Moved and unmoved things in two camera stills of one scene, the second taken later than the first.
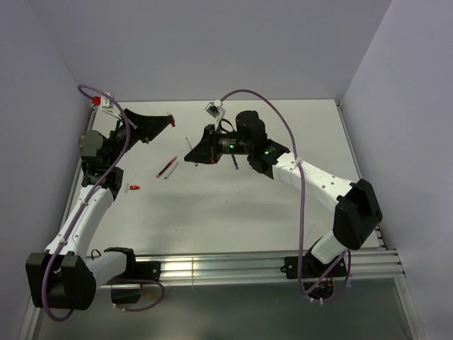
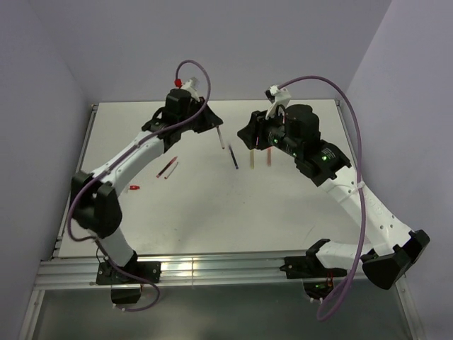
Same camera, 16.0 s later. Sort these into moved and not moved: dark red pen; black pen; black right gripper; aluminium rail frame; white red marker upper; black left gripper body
Moved: black right gripper; black left gripper body
Not moved: dark red pen; aluminium rail frame; black pen; white red marker upper
